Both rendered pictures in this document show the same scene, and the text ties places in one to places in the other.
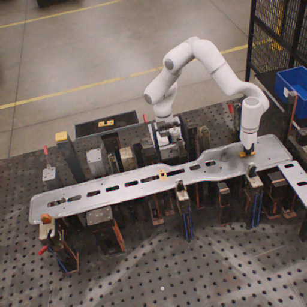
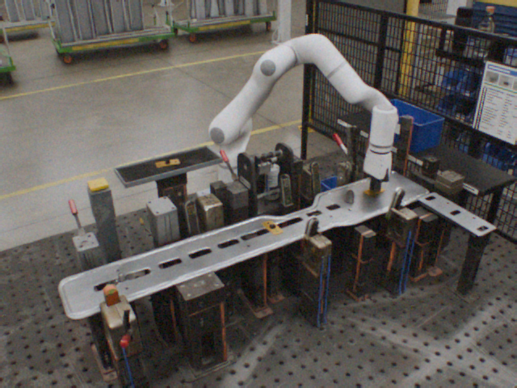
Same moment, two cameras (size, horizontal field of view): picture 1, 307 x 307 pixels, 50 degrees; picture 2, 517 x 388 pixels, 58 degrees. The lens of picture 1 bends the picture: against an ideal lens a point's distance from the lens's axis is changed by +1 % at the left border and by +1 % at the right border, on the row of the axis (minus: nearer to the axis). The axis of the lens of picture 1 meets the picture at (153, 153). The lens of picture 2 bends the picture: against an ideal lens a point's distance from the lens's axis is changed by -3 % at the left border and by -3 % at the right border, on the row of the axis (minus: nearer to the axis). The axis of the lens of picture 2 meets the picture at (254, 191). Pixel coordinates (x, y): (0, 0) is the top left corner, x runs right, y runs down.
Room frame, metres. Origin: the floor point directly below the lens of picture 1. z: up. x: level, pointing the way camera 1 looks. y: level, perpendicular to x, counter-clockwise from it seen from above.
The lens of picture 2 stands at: (-0.07, 0.62, 1.93)
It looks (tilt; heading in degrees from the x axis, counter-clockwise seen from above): 30 degrees down; 334
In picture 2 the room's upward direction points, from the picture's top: 1 degrees counter-clockwise
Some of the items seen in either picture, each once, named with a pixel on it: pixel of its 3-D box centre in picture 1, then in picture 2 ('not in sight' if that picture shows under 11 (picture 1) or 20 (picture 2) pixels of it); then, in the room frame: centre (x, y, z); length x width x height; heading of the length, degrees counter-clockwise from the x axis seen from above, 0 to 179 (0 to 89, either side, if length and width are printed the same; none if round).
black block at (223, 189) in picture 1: (223, 205); (361, 264); (0.98, -0.31, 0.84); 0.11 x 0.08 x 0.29; 4
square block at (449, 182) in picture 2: (306, 173); (443, 213); (1.05, -0.77, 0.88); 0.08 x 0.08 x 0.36; 4
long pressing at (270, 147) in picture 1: (159, 178); (268, 231); (1.12, -0.01, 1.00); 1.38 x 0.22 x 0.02; 94
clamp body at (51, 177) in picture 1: (60, 193); (95, 284); (1.25, 0.58, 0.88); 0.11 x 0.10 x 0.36; 4
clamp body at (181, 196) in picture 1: (184, 213); (314, 279); (0.96, -0.10, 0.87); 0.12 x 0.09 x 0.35; 4
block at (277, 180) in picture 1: (273, 195); (417, 244); (0.98, -0.58, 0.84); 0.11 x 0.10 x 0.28; 4
